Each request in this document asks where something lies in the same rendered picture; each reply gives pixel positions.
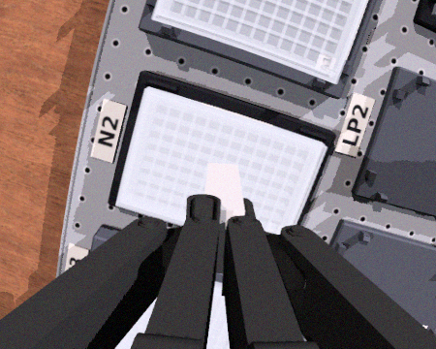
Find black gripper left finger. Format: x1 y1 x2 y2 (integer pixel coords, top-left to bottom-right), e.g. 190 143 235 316
0 163 224 349

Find grey perforated base plate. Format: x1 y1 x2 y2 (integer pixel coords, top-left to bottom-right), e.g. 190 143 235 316
56 0 436 277

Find black rectangular nest frame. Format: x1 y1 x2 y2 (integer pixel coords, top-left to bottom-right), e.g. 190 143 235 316
108 71 336 226

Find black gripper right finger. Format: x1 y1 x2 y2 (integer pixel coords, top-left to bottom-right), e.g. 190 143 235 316
219 164 436 349

